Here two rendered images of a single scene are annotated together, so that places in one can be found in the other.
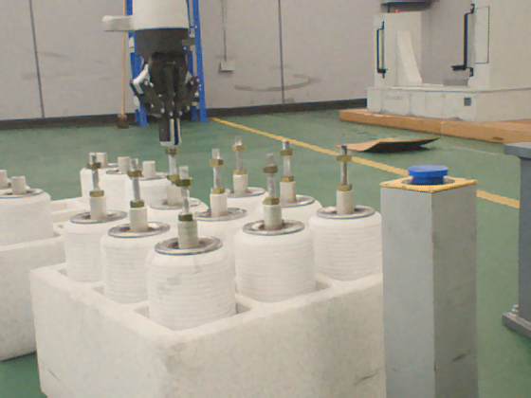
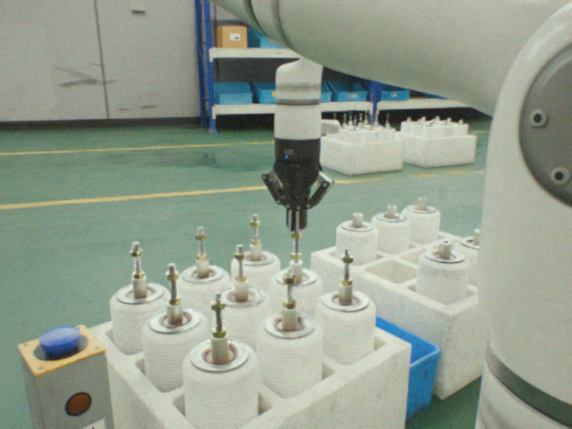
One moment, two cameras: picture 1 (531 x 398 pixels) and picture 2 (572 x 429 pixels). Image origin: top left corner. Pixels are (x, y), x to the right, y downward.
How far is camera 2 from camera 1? 1.16 m
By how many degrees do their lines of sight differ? 83
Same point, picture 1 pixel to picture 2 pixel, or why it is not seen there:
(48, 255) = (336, 273)
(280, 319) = (113, 372)
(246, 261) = not seen: hidden behind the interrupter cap
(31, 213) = (342, 242)
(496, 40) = not seen: outside the picture
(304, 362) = (126, 416)
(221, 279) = (117, 322)
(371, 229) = (186, 380)
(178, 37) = (281, 146)
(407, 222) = not seen: hidden behind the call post
